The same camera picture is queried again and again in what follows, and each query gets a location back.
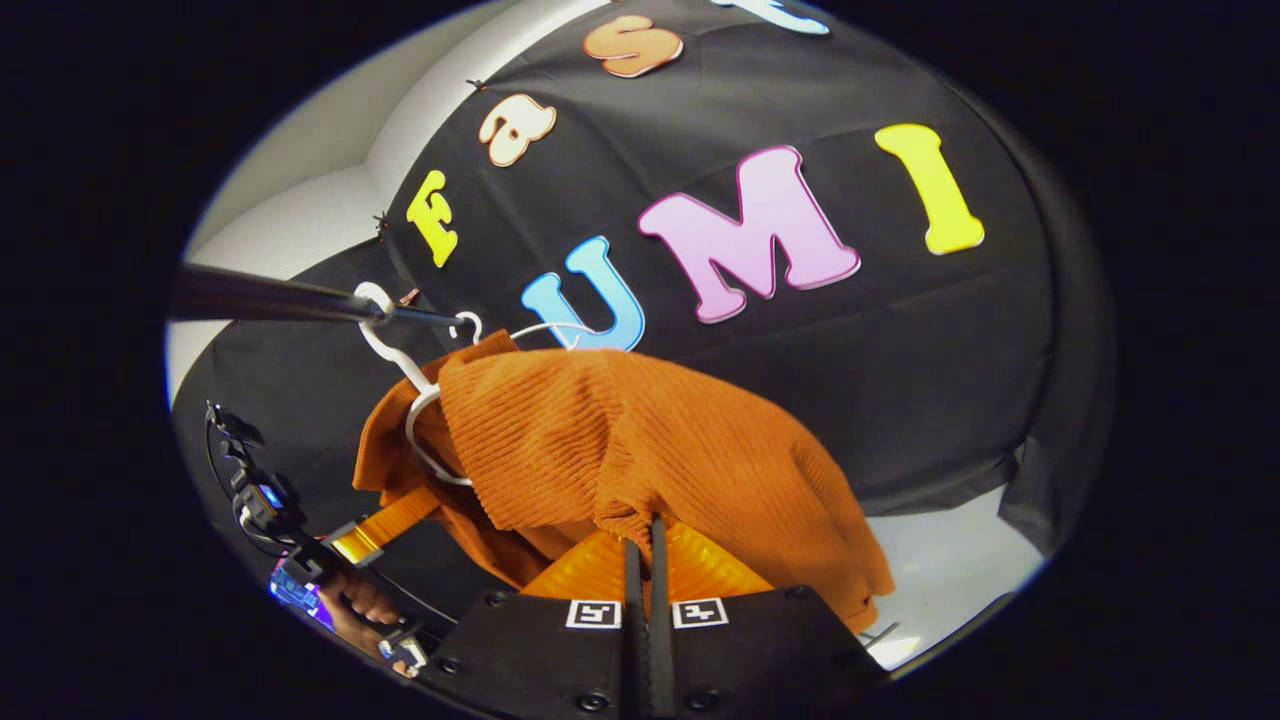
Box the white plastic clothes hanger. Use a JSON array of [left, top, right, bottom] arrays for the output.
[[353, 282, 473, 489], [448, 311, 601, 353]]

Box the orange corduroy jacket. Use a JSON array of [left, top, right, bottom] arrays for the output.
[[352, 330, 897, 634]]

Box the black clothes rack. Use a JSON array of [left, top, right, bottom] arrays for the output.
[[168, 262, 463, 331]]

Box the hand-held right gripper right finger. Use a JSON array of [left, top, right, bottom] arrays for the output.
[[648, 513, 891, 720]]

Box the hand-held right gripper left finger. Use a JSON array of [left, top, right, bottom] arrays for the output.
[[420, 515, 647, 720]]

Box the row of black backdrop clips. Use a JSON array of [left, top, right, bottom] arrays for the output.
[[372, 78, 487, 233]]

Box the black backdrop cloth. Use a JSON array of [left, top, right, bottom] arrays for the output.
[[172, 0, 1111, 641]]

